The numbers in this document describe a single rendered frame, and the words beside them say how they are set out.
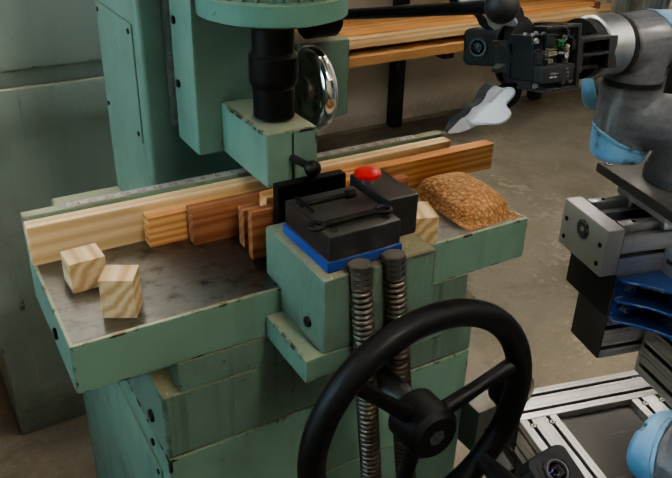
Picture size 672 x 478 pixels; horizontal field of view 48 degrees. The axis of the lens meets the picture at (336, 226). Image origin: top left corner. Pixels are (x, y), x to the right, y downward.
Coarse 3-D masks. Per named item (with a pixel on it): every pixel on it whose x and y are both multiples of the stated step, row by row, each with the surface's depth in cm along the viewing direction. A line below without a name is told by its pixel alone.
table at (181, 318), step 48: (480, 240) 97; (48, 288) 82; (96, 288) 82; (144, 288) 83; (192, 288) 83; (240, 288) 83; (96, 336) 75; (144, 336) 77; (192, 336) 80; (240, 336) 83; (288, 336) 80; (432, 336) 85; (96, 384) 76
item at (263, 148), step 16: (224, 112) 98; (240, 112) 95; (224, 128) 99; (240, 128) 94; (256, 128) 90; (272, 128) 90; (288, 128) 90; (304, 128) 90; (224, 144) 100; (240, 144) 95; (256, 144) 91; (272, 144) 89; (288, 144) 90; (304, 144) 91; (240, 160) 97; (256, 160) 92; (272, 160) 90; (288, 160) 91; (256, 176) 93; (272, 176) 91; (288, 176) 92; (304, 176) 93
